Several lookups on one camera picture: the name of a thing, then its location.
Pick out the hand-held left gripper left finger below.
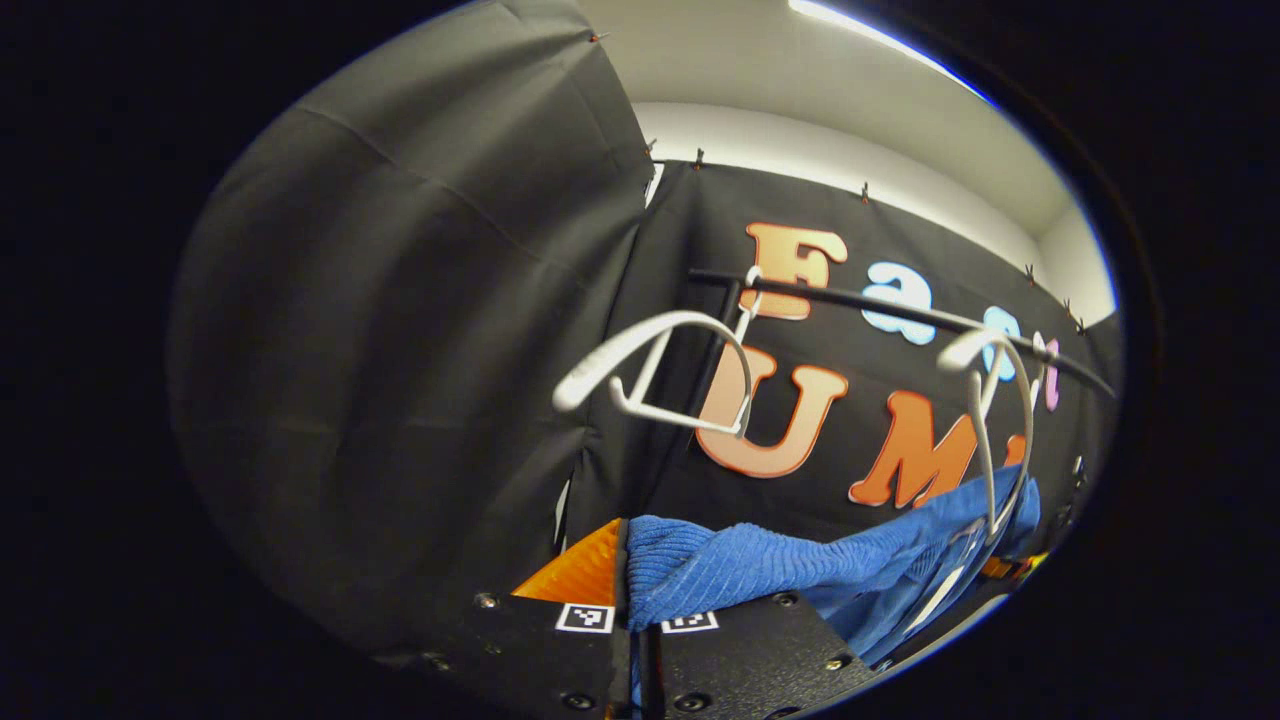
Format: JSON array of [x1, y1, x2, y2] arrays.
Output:
[[380, 517, 633, 720]]

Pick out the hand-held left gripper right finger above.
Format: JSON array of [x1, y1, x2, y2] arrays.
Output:
[[640, 590, 881, 720]]

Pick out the blue corduroy jacket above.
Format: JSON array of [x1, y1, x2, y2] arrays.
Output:
[[625, 465, 1043, 669]]

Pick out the white plastic clothes hanger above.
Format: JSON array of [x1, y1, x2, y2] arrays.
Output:
[[552, 265, 767, 439], [936, 327, 1043, 549]]

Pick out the black clothes rack rail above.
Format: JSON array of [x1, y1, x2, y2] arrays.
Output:
[[680, 267, 1118, 463]]

